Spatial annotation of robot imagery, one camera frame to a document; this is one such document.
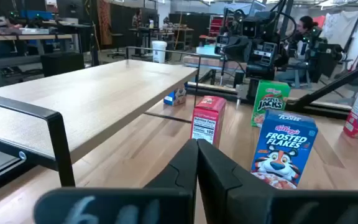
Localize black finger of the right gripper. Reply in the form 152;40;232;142
215;34;236;62
235;36;253;63

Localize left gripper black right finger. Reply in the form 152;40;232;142
196;139;358;224

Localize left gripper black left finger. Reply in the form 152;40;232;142
32;139;199;224

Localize green Apple Jacks cereal box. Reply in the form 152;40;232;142
250;80;291;128

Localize blue Frosted Flakes cereal box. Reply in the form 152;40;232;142
163;88;188;107
250;109;319;190

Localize wooden shelf with black legs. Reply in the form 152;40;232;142
0;45;202;200

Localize red tool cart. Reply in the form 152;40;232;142
209;14;226;38

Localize white bucket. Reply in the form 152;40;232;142
151;40;168;64

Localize white hanging sheet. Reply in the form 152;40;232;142
321;11;358;49

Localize black high table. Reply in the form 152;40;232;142
129;26;195;58

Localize black stool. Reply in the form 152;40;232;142
107;32;126;59

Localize brown curtain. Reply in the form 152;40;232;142
97;0;113;47

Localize black cabinet box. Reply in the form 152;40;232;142
40;52;86;78

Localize blue crate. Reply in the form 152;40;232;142
19;9;54;21

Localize grey flat case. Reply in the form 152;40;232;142
19;27;50;35

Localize wooden workshop desk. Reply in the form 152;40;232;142
0;29;80;88

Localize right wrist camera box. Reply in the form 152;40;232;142
241;19;259;40

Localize black aluminium rig frame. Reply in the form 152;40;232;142
0;57;358;200

